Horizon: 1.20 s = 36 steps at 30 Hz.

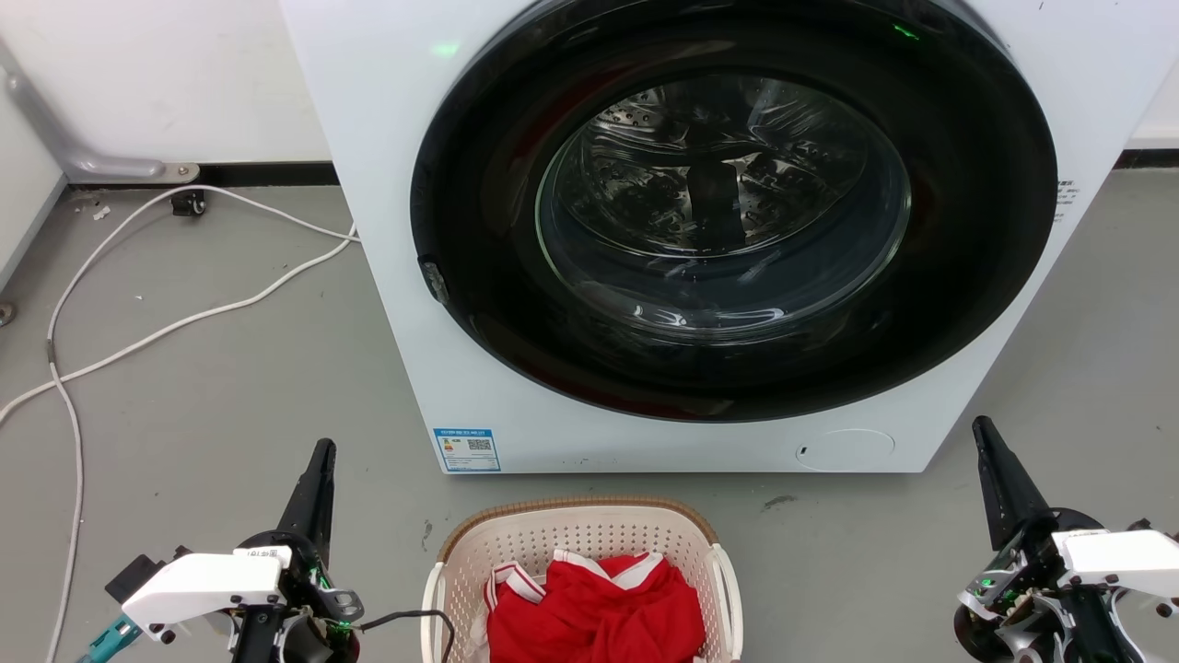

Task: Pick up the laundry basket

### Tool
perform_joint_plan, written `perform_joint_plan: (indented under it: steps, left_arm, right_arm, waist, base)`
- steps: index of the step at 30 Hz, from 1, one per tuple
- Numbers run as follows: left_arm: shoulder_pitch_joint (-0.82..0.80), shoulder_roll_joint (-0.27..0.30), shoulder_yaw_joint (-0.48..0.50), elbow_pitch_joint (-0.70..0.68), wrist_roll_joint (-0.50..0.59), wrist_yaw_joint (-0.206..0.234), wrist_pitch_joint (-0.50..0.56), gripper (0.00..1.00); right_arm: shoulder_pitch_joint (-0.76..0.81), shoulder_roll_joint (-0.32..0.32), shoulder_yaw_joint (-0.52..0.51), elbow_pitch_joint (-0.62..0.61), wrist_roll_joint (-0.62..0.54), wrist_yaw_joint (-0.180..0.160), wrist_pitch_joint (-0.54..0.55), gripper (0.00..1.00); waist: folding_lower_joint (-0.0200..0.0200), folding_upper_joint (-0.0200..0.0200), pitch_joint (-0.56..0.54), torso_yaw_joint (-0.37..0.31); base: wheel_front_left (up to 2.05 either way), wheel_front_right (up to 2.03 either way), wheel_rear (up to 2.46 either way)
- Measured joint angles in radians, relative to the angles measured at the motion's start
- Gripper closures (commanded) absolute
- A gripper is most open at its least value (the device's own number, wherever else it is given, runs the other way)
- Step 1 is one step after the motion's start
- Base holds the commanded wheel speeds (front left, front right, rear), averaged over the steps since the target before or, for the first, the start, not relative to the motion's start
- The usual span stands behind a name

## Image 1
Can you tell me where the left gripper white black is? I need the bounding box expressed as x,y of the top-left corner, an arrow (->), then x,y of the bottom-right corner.
122,438 -> 366,663

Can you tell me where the red shirt with white trim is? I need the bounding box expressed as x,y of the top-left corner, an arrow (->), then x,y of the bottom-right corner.
472,549 -> 707,663

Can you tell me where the blue energy label sticker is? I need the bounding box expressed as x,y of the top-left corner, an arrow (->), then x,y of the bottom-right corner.
433,427 -> 502,474

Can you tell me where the black camera box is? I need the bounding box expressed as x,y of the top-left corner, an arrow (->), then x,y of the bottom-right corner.
104,546 -> 193,605

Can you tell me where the black round washer door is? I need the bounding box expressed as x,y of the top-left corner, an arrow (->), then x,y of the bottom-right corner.
410,0 -> 1059,424

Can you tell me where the teal plastic clip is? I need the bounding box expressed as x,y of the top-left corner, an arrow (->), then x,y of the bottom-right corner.
77,615 -> 143,663

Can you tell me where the white front-load washing machine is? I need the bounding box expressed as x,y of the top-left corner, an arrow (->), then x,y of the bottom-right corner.
279,0 -> 1179,476

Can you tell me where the white power cable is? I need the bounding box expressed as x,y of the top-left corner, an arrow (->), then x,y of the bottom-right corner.
0,224 -> 359,426
45,185 -> 360,663

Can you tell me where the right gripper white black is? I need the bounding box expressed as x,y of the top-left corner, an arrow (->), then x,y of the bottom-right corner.
952,415 -> 1179,663

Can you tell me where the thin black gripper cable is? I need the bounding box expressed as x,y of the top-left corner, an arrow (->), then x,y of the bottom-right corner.
354,610 -> 458,663

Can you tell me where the beige plastic laundry basket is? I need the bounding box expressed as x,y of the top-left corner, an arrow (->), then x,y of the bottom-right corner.
421,497 -> 744,663

